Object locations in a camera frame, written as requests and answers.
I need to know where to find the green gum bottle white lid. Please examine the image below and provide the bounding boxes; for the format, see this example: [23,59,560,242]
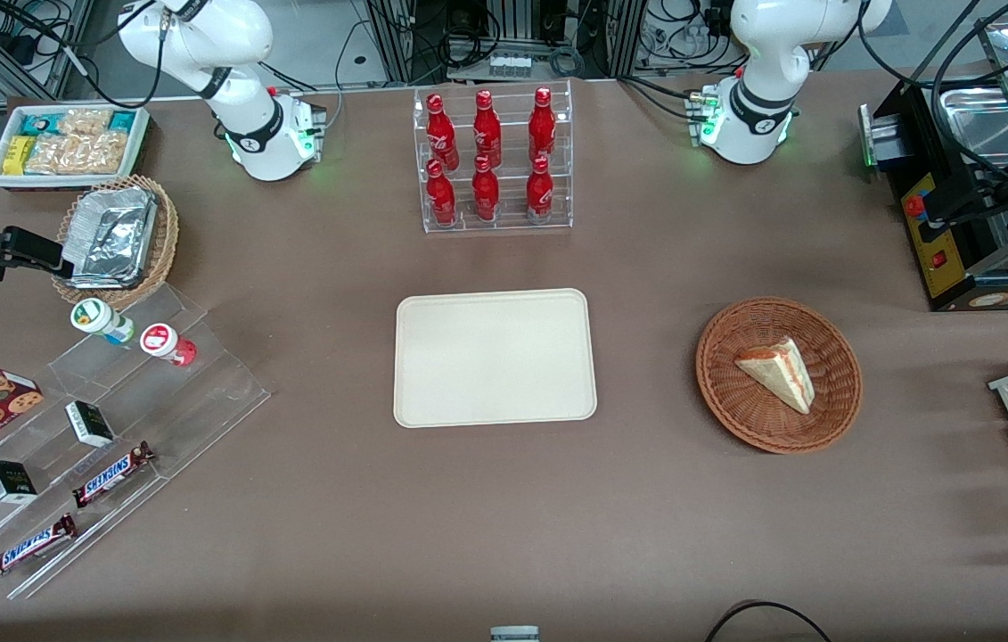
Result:
[70,299,135,348]

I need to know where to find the shiny steel tray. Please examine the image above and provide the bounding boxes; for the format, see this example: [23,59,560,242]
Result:
[938,86,1008,167]

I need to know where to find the red gum bottle white lid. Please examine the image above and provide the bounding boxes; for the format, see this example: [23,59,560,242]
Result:
[140,323,199,368]

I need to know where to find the cream plastic tray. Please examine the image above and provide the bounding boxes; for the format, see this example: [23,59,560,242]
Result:
[393,288,599,430]

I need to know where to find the black yellow machine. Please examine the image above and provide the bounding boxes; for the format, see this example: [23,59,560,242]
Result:
[858,82,1008,313]

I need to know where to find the silver foil container stack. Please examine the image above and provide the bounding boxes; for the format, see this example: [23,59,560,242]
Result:
[64,186,160,291]

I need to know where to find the white rectangular snack bin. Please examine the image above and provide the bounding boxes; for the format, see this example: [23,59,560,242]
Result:
[0,103,153,193]

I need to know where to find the yellow snack pack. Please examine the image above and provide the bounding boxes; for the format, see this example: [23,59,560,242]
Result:
[2,135,37,177]

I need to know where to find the large clear cracker bag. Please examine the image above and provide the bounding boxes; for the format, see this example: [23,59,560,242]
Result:
[25,131,128,176]

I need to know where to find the light wicker basket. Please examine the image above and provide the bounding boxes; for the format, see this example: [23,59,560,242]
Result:
[52,175,181,312]

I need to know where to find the small clear cracker bag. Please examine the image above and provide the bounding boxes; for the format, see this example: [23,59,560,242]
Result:
[57,108,113,137]

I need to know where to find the small black box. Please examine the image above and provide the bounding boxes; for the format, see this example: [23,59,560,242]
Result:
[0,458,39,506]
[64,399,117,449]

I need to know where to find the clear acrylic stepped shelf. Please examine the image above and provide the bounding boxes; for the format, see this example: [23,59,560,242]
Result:
[0,284,273,601]

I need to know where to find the Snickers chocolate bar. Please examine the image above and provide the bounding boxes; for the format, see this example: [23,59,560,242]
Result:
[0,513,79,583]
[70,440,158,510]

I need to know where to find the wrapped triangle sandwich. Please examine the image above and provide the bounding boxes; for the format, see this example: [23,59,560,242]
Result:
[733,336,816,416]

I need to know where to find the round brown wicker basket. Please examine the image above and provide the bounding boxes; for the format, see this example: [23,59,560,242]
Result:
[695,296,864,456]

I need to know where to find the red cola bottle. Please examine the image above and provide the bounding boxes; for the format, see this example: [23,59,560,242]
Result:
[425,159,459,227]
[471,155,502,223]
[425,93,461,171]
[527,86,559,164]
[525,156,556,225]
[471,89,504,167]

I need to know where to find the clear acrylic bottle rack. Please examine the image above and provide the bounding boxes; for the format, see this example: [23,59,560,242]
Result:
[412,78,575,235]

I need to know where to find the thick black cable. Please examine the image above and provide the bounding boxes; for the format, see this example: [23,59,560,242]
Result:
[856,0,1008,193]

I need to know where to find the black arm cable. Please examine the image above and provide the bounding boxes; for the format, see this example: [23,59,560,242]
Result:
[0,0,168,111]

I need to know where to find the black cable loop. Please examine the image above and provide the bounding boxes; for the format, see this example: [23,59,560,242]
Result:
[703,601,835,642]

